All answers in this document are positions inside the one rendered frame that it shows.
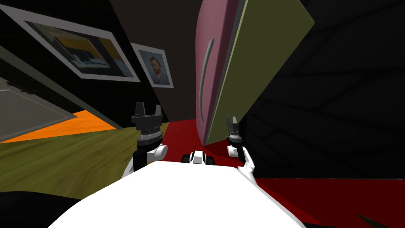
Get pink appliance door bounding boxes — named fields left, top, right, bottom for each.
left=195, top=0, right=248, bottom=146

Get olive appliance cabinet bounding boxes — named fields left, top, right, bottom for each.
left=205, top=0, right=316, bottom=146

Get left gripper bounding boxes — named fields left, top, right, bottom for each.
left=131, top=102, right=164, bottom=131

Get large white-framed landscape picture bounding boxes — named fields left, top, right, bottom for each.
left=0, top=4, right=142, bottom=83

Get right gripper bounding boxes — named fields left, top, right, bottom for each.
left=225, top=116, right=240, bottom=137

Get grey curved door handle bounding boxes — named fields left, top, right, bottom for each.
left=199, top=37, right=215, bottom=124

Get small white-framed portrait picture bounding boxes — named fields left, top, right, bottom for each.
left=130, top=42, right=175, bottom=89

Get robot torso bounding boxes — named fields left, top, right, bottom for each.
left=47, top=150, right=306, bottom=228

